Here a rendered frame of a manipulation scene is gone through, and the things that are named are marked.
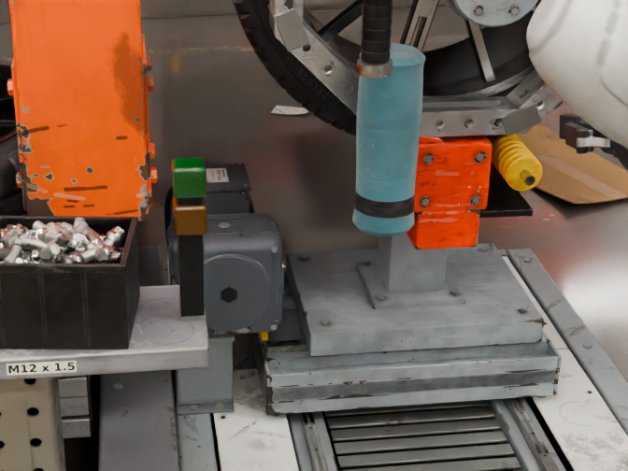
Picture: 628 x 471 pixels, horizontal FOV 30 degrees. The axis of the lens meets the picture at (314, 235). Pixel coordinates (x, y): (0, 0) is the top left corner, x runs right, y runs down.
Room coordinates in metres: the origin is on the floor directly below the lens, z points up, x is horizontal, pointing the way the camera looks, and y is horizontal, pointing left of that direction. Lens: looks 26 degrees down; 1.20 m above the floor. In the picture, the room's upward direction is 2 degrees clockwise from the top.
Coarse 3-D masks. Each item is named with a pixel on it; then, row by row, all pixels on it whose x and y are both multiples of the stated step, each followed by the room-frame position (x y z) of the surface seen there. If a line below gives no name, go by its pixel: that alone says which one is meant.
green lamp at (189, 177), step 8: (176, 160) 1.32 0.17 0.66; (184, 160) 1.32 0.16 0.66; (192, 160) 1.32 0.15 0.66; (200, 160) 1.32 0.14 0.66; (176, 168) 1.29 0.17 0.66; (184, 168) 1.29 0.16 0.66; (192, 168) 1.30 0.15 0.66; (200, 168) 1.30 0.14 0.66; (176, 176) 1.29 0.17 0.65; (184, 176) 1.29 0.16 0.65; (192, 176) 1.29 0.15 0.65; (200, 176) 1.29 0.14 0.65; (176, 184) 1.29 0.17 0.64; (184, 184) 1.29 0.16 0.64; (192, 184) 1.29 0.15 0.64; (200, 184) 1.29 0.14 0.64; (176, 192) 1.29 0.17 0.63; (184, 192) 1.29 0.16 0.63; (192, 192) 1.29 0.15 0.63; (200, 192) 1.29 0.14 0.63
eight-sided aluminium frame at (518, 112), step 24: (288, 0) 1.64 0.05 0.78; (288, 24) 1.59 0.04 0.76; (288, 48) 1.59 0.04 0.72; (312, 48) 1.60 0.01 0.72; (312, 72) 1.60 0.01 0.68; (336, 72) 1.61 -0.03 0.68; (336, 96) 1.61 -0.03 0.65; (504, 96) 1.71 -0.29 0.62; (528, 96) 1.66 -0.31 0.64; (552, 96) 1.66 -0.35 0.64; (432, 120) 1.63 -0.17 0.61; (456, 120) 1.64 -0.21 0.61; (480, 120) 1.64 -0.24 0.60; (504, 120) 1.65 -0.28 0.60; (528, 120) 1.65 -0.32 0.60
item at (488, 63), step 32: (416, 0) 1.74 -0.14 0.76; (320, 32) 1.72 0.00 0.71; (480, 32) 1.75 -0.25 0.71; (512, 32) 1.89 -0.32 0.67; (352, 64) 1.74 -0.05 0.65; (448, 64) 1.87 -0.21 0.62; (480, 64) 1.75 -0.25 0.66; (512, 64) 1.78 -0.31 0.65; (448, 96) 1.72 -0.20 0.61; (480, 96) 1.73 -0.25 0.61
